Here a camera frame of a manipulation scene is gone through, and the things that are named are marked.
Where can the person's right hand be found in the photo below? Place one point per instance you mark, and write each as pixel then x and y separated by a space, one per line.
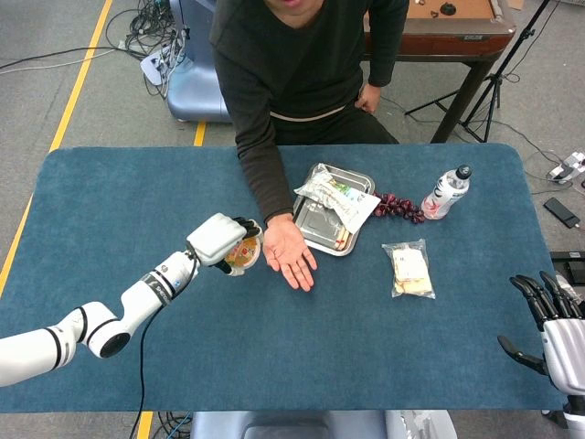
pixel 288 249

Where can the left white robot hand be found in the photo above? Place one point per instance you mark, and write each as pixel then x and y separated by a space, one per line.
pixel 215 238

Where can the person's left hand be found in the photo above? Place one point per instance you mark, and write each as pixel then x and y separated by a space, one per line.
pixel 369 98

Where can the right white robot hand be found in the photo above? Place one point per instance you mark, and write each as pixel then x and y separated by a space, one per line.
pixel 566 352

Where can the round snack cup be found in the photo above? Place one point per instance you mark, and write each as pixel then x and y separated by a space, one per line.
pixel 247 253

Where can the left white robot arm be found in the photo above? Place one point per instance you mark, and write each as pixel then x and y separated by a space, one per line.
pixel 137 297

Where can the person's right forearm dark sleeve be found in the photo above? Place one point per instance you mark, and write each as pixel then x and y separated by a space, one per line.
pixel 265 183

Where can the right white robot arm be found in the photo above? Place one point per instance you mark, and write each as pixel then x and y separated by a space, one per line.
pixel 577 423

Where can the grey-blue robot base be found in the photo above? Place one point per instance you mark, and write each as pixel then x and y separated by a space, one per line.
pixel 274 425

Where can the steel rectangular tray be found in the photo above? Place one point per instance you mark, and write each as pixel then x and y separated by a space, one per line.
pixel 315 224

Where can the wrapped stick snacks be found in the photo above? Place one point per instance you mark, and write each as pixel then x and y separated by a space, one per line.
pixel 343 240

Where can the grey white crumpled object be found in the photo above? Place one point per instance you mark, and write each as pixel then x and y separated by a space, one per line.
pixel 571 288

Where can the crinkled clear snack packet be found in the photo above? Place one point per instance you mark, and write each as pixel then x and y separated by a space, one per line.
pixel 317 187

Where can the blue table mat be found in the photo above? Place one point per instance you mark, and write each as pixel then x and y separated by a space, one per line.
pixel 160 183

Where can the white packet blue print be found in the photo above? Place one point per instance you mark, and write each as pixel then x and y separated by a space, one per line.
pixel 358 208

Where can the person's body dark sweater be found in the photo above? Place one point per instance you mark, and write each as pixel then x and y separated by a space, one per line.
pixel 292 68

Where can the black box device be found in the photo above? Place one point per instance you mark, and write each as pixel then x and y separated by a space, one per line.
pixel 571 260

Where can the brown pool table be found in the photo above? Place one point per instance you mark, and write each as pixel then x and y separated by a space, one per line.
pixel 457 41

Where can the dark red grape bunch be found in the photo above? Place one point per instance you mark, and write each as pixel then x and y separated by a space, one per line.
pixel 397 208

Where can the black round knob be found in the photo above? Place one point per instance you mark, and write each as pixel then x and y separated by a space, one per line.
pixel 446 7

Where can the plastic drink bottle black cap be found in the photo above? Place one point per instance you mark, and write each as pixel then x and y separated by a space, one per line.
pixel 445 194

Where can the bagged sandwich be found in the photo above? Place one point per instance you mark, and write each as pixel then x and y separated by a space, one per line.
pixel 411 272

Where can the black phone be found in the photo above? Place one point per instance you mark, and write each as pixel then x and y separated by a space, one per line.
pixel 561 211

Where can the blue-grey machine base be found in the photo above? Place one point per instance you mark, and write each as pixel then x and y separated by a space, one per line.
pixel 196 82

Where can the black tripod stand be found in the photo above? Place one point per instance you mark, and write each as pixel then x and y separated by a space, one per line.
pixel 526 33

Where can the white power strip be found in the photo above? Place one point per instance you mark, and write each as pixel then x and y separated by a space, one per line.
pixel 153 64

